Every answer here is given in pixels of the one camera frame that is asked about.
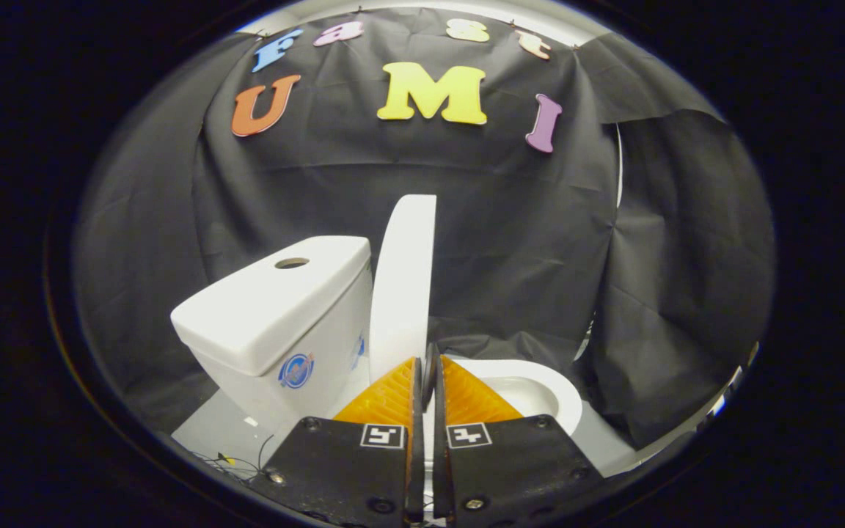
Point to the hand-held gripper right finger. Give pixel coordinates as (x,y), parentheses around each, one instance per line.
(518,462)

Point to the white toilet lid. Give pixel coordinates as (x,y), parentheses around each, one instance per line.
(404,293)

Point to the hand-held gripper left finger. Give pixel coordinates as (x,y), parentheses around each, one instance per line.
(349,469)

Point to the white toilet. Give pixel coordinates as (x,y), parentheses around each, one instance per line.
(334,337)

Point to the black backdrop cloth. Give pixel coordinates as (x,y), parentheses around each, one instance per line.
(510,242)

